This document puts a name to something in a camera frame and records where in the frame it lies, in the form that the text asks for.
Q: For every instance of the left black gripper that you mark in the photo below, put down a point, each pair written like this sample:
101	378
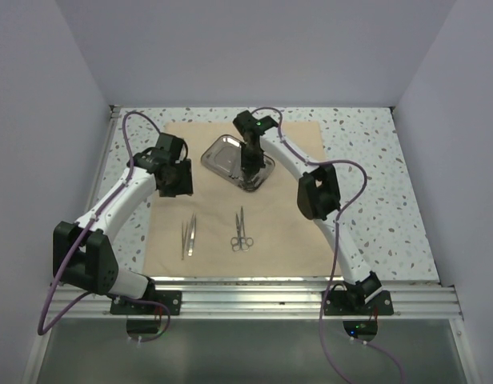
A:
185	186

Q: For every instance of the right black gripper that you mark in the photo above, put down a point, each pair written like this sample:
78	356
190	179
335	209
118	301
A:
250	168

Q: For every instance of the steel instrument tray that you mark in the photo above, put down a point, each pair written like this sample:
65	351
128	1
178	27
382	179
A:
223	158

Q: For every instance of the steel tweezers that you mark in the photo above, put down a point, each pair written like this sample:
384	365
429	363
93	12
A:
191	236
184	234

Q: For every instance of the beige surgical cloth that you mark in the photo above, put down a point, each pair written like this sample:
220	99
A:
222	231

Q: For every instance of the steel surgical scissors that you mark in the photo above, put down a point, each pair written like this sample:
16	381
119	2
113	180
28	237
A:
245	241

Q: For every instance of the steel forceps with rings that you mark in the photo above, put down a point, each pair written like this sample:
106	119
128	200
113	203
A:
236	241

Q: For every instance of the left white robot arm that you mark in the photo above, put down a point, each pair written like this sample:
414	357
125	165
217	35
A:
82	251

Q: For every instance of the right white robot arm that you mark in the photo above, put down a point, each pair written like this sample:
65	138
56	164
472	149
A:
318	199

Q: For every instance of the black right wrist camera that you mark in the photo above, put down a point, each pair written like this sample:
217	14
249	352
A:
249	126

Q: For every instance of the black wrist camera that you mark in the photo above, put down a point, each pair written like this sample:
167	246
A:
249	126
175	146

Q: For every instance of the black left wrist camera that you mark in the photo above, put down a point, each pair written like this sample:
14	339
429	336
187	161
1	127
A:
175	146

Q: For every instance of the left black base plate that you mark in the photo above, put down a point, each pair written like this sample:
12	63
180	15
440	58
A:
169	301

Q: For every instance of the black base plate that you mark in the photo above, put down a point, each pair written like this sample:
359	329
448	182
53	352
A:
169	301
338	302

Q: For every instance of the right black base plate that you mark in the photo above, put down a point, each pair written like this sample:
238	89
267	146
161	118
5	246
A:
338	302

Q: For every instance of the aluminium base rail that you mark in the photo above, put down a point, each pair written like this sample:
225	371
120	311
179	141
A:
299	299

